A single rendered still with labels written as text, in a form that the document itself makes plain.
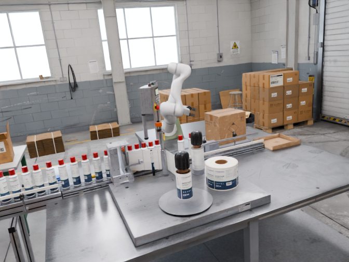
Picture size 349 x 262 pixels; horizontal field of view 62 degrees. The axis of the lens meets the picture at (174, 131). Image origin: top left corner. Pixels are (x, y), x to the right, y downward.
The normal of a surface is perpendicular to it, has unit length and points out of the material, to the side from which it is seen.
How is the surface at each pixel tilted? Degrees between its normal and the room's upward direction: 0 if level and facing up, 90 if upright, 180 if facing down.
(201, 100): 90
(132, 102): 90
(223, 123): 90
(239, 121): 90
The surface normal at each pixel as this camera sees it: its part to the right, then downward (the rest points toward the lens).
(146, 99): -0.21, 0.28
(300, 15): -0.94, 0.17
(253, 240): 0.39, 0.21
